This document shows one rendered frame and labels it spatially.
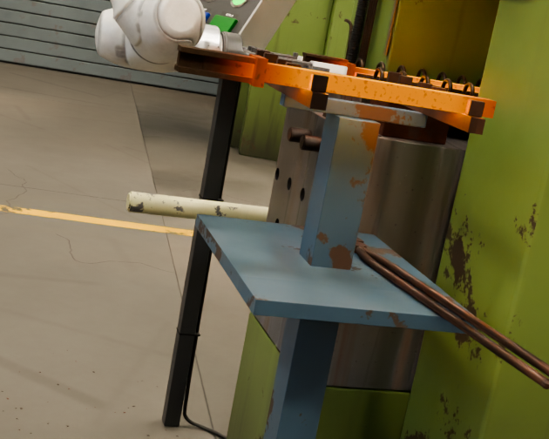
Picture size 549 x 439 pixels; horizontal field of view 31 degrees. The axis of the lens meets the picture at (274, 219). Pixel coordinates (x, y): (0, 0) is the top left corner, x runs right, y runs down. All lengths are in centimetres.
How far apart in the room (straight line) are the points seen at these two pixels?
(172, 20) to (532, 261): 64
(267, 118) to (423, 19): 469
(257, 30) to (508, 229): 87
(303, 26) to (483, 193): 513
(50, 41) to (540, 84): 843
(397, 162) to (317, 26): 506
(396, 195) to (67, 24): 819
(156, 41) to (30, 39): 827
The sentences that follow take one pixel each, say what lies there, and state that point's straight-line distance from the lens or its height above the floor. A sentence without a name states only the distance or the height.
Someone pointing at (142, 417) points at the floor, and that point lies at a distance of 265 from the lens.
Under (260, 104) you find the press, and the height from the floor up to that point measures 36.
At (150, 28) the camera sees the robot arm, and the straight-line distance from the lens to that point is 154.
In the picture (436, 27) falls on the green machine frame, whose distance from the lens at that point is 212.
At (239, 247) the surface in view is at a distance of 141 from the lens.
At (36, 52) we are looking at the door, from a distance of 980.
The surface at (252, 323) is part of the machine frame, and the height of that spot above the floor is 45.
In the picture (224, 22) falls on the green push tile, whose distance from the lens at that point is 224.
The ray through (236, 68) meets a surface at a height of 102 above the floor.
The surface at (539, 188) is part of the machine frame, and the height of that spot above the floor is 91.
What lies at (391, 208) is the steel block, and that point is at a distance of 170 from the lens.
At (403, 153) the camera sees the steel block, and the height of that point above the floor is 89.
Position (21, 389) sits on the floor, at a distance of 272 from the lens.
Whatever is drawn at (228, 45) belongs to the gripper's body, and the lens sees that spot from 176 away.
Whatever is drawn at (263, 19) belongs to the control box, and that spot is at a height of 105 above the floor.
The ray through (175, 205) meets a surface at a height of 63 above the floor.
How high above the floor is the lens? 112
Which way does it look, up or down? 13 degrees down
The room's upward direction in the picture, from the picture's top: 11 degrees clockwise
